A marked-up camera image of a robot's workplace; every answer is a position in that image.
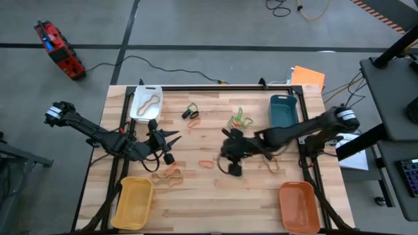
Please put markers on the black caster wheel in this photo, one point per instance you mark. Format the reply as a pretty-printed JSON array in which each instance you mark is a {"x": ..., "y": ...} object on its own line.
[{"x": 380, "y": 201}]

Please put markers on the white paper sheet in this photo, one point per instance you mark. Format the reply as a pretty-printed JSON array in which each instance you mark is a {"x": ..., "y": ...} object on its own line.
[{"x": 356, "y": 160}]

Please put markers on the wide black rubber band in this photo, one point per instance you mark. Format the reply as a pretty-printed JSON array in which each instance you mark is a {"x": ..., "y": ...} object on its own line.
[{"x": 186, "y": 114}]

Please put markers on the white plastic basket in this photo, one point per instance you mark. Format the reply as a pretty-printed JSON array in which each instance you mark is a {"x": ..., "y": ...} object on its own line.
[{"x": 155, "y": 112}]

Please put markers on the black keyboard coloured keys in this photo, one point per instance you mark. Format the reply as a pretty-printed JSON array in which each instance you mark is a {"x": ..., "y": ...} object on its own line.
[{"x": 411, "y": 178}]

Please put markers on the grey desk top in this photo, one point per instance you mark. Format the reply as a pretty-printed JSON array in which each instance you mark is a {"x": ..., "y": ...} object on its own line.
[
  {"x": 392, "y": 98},
  {"x": 401, "y": 196}
]

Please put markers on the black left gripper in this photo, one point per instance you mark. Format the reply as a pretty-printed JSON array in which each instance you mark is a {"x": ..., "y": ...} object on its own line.
[{"x": 160, "y": 140}]

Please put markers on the thin black rubber band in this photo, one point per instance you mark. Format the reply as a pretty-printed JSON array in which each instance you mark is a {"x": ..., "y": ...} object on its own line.
[{"x": 195, "y": 112}]

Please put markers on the black round object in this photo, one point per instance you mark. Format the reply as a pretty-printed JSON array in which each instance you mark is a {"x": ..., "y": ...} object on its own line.
[{"x": 413, "y": 110}]

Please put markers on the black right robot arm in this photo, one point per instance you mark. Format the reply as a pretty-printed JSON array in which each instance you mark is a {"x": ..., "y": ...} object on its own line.
[{"x": 290, "y": 131}]

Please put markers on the thin orange rubber band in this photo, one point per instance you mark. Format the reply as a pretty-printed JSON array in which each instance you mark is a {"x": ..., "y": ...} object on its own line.
[{"x": 197, "y": 121}]

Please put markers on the black pole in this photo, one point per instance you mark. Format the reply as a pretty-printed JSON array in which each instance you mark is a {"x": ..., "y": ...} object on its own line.
[{"x": 396, "y": 49}]

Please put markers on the green rubber band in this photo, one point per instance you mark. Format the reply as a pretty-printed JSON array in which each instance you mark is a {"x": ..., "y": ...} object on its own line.
[
  {"x": 195, "y": 104},
  {"x": 249, "y": 119},
  {"x": 230, "y": 123},
  {"x": 240, "y": 111}
]

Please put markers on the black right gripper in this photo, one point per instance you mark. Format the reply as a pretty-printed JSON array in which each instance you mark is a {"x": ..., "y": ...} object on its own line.
[{"x": 243, "y": 148}]

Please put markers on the orange plastic basket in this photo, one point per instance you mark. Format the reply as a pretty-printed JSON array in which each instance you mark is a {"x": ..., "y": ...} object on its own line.
[{"x": 298, "y": 209}]

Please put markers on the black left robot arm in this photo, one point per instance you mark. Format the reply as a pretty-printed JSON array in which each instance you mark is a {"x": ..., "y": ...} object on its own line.
[{"x": 94, "y": 132}]

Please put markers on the long tan rubber band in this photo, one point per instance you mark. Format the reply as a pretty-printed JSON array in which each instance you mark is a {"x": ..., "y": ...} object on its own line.
[{"x": 138, "y": 113}]

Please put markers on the yellow plastic basket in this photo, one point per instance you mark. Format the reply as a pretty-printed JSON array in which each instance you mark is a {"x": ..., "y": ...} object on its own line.
[{"x": 132, "y": 204}]

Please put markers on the small orange rubber band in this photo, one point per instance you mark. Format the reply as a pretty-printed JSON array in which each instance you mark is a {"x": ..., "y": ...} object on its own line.
[{"x": 234, "y": 124}]

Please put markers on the grey metal stand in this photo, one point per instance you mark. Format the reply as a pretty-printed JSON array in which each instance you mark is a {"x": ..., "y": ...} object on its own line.
[{"x": 23, "y": 160}]

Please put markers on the teal plastic basket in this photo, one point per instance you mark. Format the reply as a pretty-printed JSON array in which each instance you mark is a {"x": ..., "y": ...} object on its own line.
[{"x": 282, "y": 111}]

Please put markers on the orange paper folder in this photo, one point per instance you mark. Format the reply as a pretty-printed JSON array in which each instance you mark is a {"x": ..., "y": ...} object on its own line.
[{"x": 308, "y": 77}]

